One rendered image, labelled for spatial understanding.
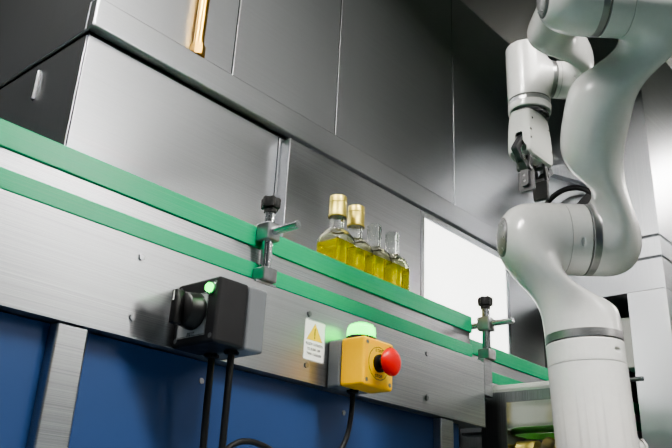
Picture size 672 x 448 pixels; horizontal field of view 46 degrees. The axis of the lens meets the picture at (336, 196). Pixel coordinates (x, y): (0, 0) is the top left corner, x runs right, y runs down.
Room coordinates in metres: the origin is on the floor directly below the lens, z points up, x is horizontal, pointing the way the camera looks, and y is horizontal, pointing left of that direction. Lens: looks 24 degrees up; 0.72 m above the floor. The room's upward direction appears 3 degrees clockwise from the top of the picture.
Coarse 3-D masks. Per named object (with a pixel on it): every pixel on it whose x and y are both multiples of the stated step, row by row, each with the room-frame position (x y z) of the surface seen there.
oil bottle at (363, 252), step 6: (354, 240) 1.42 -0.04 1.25; (360, 240) 1.43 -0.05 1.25; (360, 246) 1.42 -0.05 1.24; (366, 246) 1.44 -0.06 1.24; (360, 252) 1.42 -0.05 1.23; (366, 252) 1.44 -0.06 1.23; (372, 252) 1.45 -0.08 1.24; (360, 258) 1.42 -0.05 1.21; (366, 258) 1.44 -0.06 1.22; (372, 258) 1.45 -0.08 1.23; (360, 264) 1.42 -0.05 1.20; (366, 264) 1.44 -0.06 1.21; (372, 264) 1.45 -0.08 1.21; (366, 270) 1.44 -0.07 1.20; (372, 270) 1.45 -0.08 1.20
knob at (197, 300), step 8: (176, 296) 0.91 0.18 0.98; (184, 296) 0.91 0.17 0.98; (192, 296) 0.91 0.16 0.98; (200, 296) 0.92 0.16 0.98; (176, 304) 0.91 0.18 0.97; (184, 304) 0.91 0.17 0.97; (192, 304) 0.90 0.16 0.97; (200, 304) 0.91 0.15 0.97; (176, 312) 0.91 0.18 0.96; (184, 312) 0.91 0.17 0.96; (192, 312) 0.91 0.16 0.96; (200, 312) 0.91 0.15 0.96; (176, 320) 0.91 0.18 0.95; (184, 320) 0.91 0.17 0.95; (192, 320) 0.91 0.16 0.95; (200, 320) 0.92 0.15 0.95; (184, 328) 0.93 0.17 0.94; (192, 328) 0.93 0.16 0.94
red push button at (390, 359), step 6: (390, 348) 1.13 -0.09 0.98; (384, 354) 1.12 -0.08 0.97; (390, 354) 1.12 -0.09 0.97; (396, 354) 1.13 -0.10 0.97; (378, 360) 1.14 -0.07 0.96; (384, 360) 1.12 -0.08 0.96; (390, 360) 1.12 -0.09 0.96; (396, 360) 1.13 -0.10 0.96; (384, 366) 1.12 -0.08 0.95; (390, 366) 1.12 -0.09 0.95; (396, 366) 1.13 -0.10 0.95; (390, 372) 1.13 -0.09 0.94; (396, 372) 1.14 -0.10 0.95
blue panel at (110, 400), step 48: (0, 336) 0.82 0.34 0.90; (96, 336) 0.91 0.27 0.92; (0, 384) 0.83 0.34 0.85; (96, 384) 0.91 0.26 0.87; (144, 384) 0.96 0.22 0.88; (192, 384) 1.02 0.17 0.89; (240, 384) 1.07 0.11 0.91; (288, 384) 1.14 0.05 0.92; (0, 432) 0.84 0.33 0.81; (96, 432) 0.92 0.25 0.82; (144, 432) 0.97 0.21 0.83; (192, 432) 1.02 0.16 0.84; (240, 432) 1.08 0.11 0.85; (288, 432) 1.15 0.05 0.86; (336, 432) 1.22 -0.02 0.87; (384, 432) 1.31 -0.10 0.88; (432, 432) 1.41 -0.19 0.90
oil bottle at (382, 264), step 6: (372, 246) 1.47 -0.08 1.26; (378, 246) 1.48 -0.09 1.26; (378, 252) 1.46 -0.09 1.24; (384, 252) 1.48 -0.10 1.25; (378, 258) 1.46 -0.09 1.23; (384, 258) 1.47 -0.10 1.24; (390, 258) 1.49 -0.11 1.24; (378, 264) 1.46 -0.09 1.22; (384, 264) 1.48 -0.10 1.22; (390, 264) 1.49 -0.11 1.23; (378, 270) 1.46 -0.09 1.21; (384, 270) 1.48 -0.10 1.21; (390, 270) 1.49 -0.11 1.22; (378, 276) 1.46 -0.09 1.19; (384, 276) 1.48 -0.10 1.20; (390, 276) 1.49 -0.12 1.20; (390, 282) 1.49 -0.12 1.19
